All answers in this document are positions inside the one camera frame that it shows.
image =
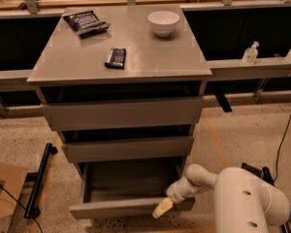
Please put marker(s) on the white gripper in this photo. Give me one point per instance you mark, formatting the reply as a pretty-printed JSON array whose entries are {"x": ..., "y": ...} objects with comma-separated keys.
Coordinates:
[{"x": 175, "y": 192}]

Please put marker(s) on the grey bottom drawer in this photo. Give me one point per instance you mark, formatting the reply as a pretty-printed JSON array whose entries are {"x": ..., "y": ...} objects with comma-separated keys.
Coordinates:
[{"x": 125, "y": 187}]

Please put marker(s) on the grey drawer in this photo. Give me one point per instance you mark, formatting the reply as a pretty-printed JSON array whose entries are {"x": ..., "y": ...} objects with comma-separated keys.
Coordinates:
[
  {"x": 122, "y": 114},
  {"x": 128, "y": 149},
  {"x": 125, "y": 187}
]

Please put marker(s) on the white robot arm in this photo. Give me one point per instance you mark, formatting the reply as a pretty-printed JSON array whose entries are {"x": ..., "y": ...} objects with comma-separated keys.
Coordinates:
[{"x": 243, "y": 202}]

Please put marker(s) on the grey middle drawer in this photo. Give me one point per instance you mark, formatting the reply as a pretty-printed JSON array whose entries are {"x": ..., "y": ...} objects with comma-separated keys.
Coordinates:
[{"x": 128, "y": 149}]

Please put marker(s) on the grey top drawer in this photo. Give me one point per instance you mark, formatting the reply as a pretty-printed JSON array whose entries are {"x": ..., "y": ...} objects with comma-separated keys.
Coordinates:
[{"x": 122, "y": 114}]

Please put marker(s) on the grey drawer cabinet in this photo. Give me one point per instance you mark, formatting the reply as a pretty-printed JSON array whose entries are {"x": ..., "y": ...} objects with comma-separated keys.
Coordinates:
[{"x": 129, "y": 30}]

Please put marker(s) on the black bar stand left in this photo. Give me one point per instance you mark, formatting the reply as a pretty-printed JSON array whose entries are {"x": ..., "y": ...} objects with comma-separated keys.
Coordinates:
[{"x": 32, "y": 210}]

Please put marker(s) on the dark snack bar packet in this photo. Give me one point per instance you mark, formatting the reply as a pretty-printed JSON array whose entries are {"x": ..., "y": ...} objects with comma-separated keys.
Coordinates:
[{"x": 116, "y": 59}]

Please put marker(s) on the cardboard box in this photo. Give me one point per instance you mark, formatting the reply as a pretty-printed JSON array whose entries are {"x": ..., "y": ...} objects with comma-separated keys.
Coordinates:
[{"x": 12, "y": 178}]

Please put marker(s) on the white bowl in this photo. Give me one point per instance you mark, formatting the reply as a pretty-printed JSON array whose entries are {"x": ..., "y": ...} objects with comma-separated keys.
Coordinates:
[{"x": 163, "y": 23}]

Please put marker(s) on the blue chip bag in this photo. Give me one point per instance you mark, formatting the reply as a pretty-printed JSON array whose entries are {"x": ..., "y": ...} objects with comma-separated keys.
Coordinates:
[{"x": 85, "y": 22}]

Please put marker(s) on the grey metal rail shelf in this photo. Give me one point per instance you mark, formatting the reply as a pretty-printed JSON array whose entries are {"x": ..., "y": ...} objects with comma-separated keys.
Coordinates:
[{"x": 214, "y": 71}]

